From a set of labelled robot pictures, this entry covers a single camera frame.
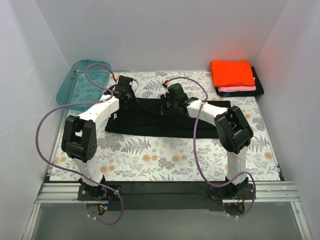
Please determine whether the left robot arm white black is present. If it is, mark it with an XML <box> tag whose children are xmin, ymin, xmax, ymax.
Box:
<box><xmin>61</xmin><ymin>75</ymin><xmax>139</xmax><ymax>200</ymax></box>

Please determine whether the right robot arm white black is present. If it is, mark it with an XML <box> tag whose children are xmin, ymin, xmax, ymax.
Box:
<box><xmin>160</xmin><ymin>83</ymin><xmax>254</xmax><ymax>199</ymax></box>

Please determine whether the teal transparent plastic bin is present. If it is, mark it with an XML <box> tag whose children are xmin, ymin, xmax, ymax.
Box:
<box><xmin>56</xmin><ymin>60</ymin><xmax>112</xmax><ymax>106</ymax></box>

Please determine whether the pink folded t-shirt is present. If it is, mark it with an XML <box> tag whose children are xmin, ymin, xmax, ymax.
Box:
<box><xmin>218</xmin><ymin>85</ymin><xmax>256</xmax><ymax>93</ymax></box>

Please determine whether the orange folded t-shirt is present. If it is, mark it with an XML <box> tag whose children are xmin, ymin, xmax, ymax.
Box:
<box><xmin>210</xmin><ymin>60</ymin><xmax>255</xmax><ymax>87</ymax></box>

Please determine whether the floral patterned table mat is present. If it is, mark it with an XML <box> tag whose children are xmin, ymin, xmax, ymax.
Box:
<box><xmin>49</xmin><ymin>71</ymin><xmax>281</xmax><ymax>182</ymax></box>

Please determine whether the black folded t-shirt with logo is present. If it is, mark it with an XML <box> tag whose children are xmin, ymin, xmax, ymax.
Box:
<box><xmin>215</xmin><ymin>66</ymin><xmax>264</xmax><ymax>98</ymax></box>

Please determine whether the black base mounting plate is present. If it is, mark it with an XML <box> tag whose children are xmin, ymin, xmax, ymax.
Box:
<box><xmin>77</xmin><ymin>181</ymin><xmax>254</xmax><ymax>212</ymax></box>

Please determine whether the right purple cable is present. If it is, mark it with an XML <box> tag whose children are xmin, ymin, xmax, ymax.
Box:
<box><xmin>162</xmin><ymin>76</ymin><xmax>257</xmax><ymax>219</ymax></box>

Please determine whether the purple cable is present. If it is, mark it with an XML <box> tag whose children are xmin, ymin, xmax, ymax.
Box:
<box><xmin>162</xmin><ymin>76</ymin><xmax>257</xmax><ymax>219</ymax></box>
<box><xmin>36</xmin><ymin>63</ymin><xmax>125</xmax><ymax>225</ymax></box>

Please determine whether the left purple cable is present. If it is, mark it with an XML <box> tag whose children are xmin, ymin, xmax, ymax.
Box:
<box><xmin>36</xmin><ymin>63</ymin><xmax>125</xmax><ymax>225</ymax></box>

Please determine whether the aluminium frame rail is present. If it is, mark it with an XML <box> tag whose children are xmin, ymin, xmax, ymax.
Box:
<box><xmin>36</xmin><ymin>181</ymin><xmax>299</xmax><ymax>206</ymax></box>

